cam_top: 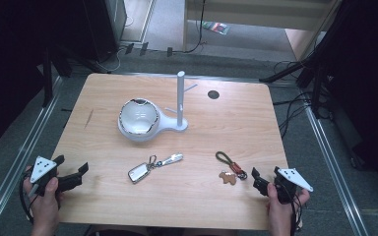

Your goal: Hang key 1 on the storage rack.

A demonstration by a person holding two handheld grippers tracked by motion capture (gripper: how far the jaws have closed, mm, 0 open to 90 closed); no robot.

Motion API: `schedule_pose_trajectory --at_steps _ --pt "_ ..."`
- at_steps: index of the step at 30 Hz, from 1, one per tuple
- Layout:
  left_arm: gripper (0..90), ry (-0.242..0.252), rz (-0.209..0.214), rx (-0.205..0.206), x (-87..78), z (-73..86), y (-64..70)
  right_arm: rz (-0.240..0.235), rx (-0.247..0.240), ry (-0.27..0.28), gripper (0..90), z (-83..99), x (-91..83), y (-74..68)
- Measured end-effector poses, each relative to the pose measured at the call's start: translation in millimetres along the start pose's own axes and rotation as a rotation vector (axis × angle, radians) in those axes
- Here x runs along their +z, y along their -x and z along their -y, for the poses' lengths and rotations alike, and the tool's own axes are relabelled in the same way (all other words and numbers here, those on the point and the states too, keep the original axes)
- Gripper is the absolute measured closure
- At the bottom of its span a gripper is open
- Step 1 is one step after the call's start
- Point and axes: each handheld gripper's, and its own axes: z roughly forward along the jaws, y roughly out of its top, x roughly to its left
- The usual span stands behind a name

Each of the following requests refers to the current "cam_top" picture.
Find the silver car key with tag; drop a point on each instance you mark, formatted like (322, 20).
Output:
(138, 172)

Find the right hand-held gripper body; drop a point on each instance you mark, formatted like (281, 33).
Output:
(288, 182)

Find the white bowl with silver rim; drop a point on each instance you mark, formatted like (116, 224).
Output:
(139, 116)

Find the aluminium rail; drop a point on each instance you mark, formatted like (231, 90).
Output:
(334, 164)
(16, 157)

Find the light wooden furniture frame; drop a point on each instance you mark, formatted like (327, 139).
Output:
(269, 14)

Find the person's left hand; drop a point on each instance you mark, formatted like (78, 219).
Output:
(44, 205)

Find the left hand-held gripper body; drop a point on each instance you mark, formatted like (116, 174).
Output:
(42, 168)

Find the black table grommet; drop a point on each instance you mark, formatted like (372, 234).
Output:
(213, 94)

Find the black metal post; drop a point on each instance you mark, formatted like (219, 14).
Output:
(47, 78)

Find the person's right hand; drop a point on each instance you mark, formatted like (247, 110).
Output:
(280, 213)

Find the white key stand with hooks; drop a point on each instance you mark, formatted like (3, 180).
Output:
(180, 98)

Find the black curtain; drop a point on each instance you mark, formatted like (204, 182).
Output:
(367, 82)
(13, 65)

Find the black cabinet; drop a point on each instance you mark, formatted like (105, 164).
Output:
(103, 26)

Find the small black bracket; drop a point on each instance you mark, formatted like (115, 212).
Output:
(169, 51)
(143, 48)
(129, 48)

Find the black metal stand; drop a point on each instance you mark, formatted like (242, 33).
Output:
(308, 70)

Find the coloured packet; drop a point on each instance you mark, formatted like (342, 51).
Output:
(217, 28)

